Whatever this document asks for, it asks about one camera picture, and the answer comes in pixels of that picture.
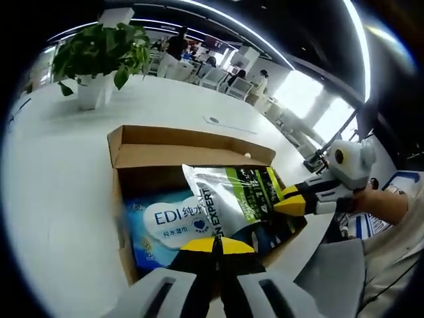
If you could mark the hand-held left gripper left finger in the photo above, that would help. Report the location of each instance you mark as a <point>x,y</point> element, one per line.
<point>198,281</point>

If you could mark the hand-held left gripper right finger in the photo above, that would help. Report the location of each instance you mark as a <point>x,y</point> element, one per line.
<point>238,288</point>

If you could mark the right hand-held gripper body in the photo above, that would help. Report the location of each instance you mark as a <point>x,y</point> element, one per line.
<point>352,165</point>

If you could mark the blue white-label soft wipes pack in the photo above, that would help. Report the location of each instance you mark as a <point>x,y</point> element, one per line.
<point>159,232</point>

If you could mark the silver green soft pouch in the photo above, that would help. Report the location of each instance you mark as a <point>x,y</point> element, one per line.
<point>215,192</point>

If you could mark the brown cardboard shoe box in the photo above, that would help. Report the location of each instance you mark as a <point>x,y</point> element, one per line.
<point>185,155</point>

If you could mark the black desk clamp stand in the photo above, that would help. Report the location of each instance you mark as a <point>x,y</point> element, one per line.
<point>316,162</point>

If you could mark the curved ceiling light strip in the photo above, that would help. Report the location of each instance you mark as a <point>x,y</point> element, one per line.
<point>361,49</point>

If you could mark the white mesh office chair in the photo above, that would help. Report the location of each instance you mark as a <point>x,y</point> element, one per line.
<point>215,79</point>
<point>240,89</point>

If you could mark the green potted plant white pot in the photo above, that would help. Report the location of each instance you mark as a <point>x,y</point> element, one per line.
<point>99,49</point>

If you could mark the wall display screen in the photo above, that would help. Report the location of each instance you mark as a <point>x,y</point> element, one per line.
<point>215,43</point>

